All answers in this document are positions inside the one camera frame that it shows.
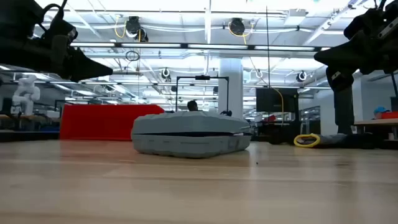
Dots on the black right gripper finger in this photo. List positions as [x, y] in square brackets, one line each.
[345, 56]
[339, 81]

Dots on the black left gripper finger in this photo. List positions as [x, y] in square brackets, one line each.
[87, 70]

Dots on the grey plastic tool case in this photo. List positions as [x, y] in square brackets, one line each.
[186, 146]

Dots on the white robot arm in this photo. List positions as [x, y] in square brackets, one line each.
[26, 93]

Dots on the black background robot arm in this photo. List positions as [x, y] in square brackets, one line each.
[226, 113]

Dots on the black upright panel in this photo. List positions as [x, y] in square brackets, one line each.
[343, 112]

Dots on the red plastic box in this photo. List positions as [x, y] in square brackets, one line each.
[99, 121]

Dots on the wooden side table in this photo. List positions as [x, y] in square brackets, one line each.
[373, 122]

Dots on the red storage bin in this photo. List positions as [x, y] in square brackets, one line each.
[390, 115]

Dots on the black work glove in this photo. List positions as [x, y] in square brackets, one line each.
[360, 141]

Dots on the long ceiling light bar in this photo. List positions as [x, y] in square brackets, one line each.
[149, 45]

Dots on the wooden background workbench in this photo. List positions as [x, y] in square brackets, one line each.
[31, 117]

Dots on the black monitor screen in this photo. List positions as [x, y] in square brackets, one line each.
[273, 99]

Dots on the thin black vertical pole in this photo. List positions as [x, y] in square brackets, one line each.
[267, 46]

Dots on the white round column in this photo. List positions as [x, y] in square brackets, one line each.
[231, 93]

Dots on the black gantry frame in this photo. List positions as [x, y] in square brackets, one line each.
[202, 77]

